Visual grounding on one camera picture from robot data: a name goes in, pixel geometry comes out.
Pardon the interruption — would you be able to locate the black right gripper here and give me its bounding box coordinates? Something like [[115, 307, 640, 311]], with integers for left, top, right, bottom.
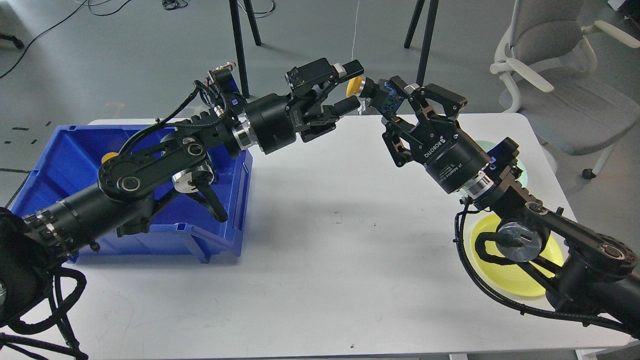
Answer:
[[382, 76, 490, 194]]

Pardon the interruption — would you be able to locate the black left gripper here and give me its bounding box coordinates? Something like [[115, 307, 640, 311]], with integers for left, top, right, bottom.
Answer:
[[244, 57, 364, 154]]

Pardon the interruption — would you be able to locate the yellow button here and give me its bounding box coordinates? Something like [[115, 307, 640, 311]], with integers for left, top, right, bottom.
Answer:
[[345, 76, 404, 114], [101, 152, 119, 164]]

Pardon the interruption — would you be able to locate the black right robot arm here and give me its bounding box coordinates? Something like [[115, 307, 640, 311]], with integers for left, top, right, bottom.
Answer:
[[359, 76, 640, 338]]

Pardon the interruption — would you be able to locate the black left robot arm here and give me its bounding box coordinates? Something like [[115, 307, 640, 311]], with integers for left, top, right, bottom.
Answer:
[[0, 58, 364, 360]]

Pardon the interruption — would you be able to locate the light green plate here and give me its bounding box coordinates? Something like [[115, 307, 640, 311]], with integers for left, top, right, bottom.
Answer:
[[475, 140, 529, 188]]

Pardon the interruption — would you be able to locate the yellow plate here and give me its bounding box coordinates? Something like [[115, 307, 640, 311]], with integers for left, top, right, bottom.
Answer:
[[464, 213, 565, 297]]

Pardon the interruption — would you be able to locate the white power adapter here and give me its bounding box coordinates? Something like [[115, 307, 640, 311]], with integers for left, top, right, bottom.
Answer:
[[358, 99, 379, 116]]

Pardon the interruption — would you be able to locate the black stand leg right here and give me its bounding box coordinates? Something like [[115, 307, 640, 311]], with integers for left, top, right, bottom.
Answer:
[[404, 0, 440, 86]]

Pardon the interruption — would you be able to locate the black stand leg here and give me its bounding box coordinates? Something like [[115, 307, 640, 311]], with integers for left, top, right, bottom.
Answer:
[[404, 0, 440, 86], [228, 0, 262, 99]]

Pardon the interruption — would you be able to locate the black stand leg left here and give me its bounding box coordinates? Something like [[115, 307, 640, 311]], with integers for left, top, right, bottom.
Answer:
[[228, 0, 262, 99]]

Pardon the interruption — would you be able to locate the grey office chair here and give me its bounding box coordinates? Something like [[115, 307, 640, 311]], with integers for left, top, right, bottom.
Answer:
[[490, 0, 639, 180]]

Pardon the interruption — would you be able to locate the blue plastic bin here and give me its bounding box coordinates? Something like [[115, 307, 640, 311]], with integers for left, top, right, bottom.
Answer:
[[10, 123, 253, 264]]

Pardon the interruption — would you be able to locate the white cable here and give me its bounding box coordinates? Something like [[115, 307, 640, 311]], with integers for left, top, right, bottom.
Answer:
[[351, 0, 362, 61]]

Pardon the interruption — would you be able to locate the black floor cable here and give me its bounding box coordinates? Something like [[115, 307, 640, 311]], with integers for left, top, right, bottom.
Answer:
[[0, 0, 133, 81]]

